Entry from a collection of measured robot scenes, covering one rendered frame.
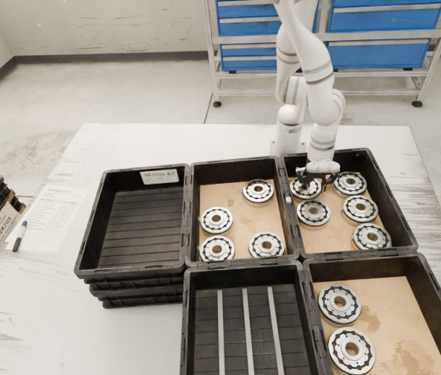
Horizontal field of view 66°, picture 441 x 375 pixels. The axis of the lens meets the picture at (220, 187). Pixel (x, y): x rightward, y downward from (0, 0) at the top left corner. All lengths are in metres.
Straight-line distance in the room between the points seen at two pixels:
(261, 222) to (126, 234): 0.44
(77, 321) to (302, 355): 0.68
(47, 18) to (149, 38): 1.09
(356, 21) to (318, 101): 1.92
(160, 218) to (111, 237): 0.16
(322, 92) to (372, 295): 0.54
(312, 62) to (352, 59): 2.05
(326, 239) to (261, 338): 0.35
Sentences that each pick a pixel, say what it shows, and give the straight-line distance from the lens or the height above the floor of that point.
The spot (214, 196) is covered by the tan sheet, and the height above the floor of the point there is 0.83.
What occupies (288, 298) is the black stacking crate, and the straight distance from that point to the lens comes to 0.96.
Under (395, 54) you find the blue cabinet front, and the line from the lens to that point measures 2.97.
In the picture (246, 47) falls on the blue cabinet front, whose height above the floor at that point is 0.51.
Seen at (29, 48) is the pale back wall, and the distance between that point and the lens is 4.68.
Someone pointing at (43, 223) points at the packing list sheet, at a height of 0.70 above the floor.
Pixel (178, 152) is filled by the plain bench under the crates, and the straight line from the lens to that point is 1.56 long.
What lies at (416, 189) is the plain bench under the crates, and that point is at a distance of 1.47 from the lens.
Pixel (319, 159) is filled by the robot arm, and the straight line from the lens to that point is 1.02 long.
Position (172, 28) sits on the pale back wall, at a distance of 3.83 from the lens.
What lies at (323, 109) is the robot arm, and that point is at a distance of 0.91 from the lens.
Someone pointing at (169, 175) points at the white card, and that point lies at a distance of 1.18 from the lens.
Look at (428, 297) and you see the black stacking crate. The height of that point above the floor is 0.89.
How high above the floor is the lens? 1.70
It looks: 47 degrees down
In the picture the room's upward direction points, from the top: 8 degrees counter-clockwise
